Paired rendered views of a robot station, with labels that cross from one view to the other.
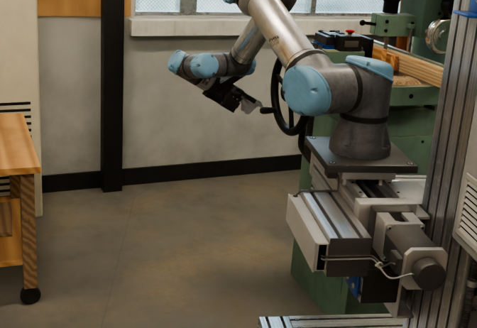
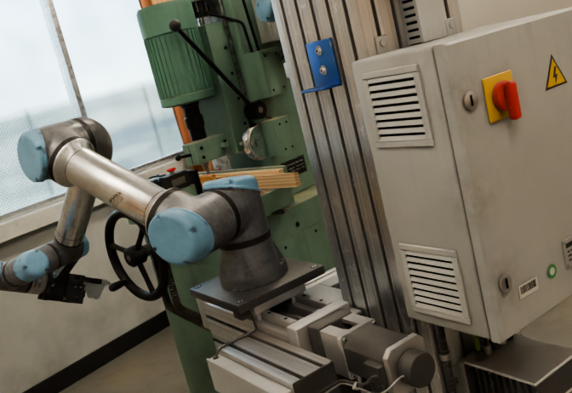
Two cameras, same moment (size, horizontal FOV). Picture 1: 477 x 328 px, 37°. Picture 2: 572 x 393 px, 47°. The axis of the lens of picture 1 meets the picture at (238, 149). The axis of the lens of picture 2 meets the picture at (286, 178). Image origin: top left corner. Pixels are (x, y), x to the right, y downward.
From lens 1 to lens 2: 38 cm
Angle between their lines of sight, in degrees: 24
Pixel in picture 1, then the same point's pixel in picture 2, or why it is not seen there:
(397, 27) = (213, 150)
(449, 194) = (374, 277)
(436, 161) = (342, 251)
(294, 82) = (163, 232)
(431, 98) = (280, 201)
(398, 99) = not seen: hidden behind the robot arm
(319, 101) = (202, 240)
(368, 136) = (261, 257)
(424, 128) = (282, 233)
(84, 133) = not seen: outside the picture
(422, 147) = (288, 253)
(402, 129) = not seen: hidden behind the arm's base
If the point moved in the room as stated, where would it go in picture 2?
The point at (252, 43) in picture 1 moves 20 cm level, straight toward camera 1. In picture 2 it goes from (78, 219) to (89, 230)
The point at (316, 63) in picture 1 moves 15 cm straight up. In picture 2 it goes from (180, 202) to (158, 128)
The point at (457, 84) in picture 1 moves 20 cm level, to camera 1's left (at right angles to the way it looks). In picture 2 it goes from (334, 164) to (243, 195)
